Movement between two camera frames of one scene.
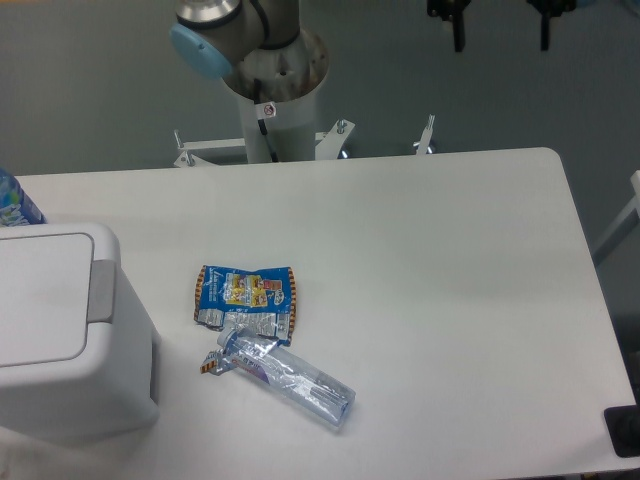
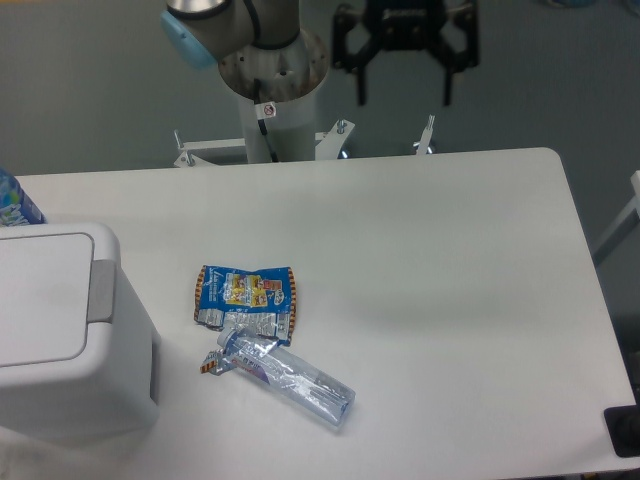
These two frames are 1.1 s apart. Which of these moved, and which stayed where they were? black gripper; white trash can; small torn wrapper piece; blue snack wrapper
Moved: black gripper
Stayed: white trash can; small torn wrapper piece; blue snack wrapper
